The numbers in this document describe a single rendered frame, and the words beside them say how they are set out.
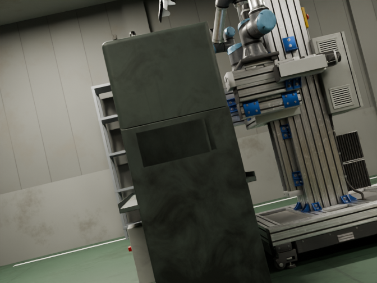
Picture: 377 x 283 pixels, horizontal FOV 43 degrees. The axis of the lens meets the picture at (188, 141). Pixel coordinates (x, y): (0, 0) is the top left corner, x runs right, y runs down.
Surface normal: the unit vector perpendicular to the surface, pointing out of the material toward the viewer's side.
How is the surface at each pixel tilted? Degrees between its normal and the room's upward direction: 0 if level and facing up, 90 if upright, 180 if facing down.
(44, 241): 90
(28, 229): 90
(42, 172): 90
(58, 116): 90
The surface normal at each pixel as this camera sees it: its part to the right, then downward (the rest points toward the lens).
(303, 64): 0.04, -0.07
